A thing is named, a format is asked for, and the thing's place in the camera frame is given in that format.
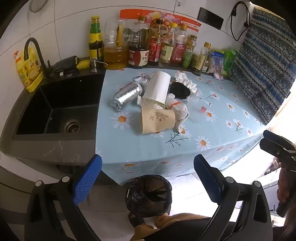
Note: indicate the small bottle with gold cap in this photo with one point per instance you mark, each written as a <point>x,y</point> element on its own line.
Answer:
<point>200,61</point>

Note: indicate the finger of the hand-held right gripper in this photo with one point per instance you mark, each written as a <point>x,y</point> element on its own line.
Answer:
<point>279,139</point>
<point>271,148</point>

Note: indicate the person's brown clothing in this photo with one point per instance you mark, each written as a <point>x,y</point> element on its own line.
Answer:
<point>166,221</point>

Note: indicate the black wall panel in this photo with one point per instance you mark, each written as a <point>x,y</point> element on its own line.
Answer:
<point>210,18</point>

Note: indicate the metal soap dispenser pump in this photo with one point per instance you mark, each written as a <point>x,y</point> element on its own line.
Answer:
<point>94,64</point>

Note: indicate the black kitchen sink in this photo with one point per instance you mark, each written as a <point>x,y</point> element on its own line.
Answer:
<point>57,106</point>

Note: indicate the white paper cup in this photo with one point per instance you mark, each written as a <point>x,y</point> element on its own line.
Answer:
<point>157,87</point>

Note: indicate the red wall poster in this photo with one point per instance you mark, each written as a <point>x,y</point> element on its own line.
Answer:
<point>129,14</point>

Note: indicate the large soy sauce bottle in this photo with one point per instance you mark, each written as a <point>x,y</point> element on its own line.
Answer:
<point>138,53</point>

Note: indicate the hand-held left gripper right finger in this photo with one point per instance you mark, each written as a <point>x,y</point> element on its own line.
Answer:
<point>206,178</point>

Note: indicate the dark bottle with red label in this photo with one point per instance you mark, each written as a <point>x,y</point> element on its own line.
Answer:
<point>155,48</point>

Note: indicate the person's right hand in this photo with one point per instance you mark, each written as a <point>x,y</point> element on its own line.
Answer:
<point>284,185</point>

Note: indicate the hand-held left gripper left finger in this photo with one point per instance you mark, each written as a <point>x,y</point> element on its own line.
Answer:
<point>87,176</point>

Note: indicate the clear bottle with red label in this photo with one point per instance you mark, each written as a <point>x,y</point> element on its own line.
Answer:
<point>179,52</point>

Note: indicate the black knit cloth wad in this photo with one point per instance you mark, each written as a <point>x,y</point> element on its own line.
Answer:
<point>180,90</point>

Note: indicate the green label oil bottle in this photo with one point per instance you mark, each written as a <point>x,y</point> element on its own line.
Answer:
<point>188,55</point>

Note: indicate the blue patterned cloth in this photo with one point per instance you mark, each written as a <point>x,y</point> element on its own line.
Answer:
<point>261,69</point>

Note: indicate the floral light blue tablecloth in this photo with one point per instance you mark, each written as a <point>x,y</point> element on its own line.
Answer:
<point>219,129</point>

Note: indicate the small white packet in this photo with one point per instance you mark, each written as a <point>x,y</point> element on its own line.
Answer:
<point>218,76</point>

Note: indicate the clear bottle with yellow cap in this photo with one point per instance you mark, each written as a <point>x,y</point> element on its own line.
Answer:
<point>167,52</point>

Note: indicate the large cooking oil jug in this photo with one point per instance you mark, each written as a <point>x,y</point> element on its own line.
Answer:
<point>115,55</point>

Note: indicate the yellow sponge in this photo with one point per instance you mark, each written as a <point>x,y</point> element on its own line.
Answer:
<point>83,64</point>

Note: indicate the yellow dish soap bottle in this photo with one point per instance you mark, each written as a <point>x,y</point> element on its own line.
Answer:
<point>29,71</point>

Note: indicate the black faucet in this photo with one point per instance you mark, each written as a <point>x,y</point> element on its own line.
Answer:
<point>39,52</point>

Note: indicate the small white tissue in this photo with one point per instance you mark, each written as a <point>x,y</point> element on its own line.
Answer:
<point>140,78</point>

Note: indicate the silver foil wrapper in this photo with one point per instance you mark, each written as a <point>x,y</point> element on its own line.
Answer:
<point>127,93</point>

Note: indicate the bin with black bag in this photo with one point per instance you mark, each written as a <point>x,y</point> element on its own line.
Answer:
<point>148,194</point>

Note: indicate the green packet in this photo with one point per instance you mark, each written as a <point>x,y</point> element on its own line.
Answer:
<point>229,61</point>

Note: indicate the metal sink drain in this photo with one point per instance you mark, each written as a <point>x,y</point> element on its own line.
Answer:
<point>72,125</point>

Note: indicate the beige paper cup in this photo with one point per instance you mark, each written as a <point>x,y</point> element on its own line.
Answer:
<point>157,120</point>

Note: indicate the clear plastic bag blue top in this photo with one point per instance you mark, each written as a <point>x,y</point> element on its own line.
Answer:
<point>217,62</point>

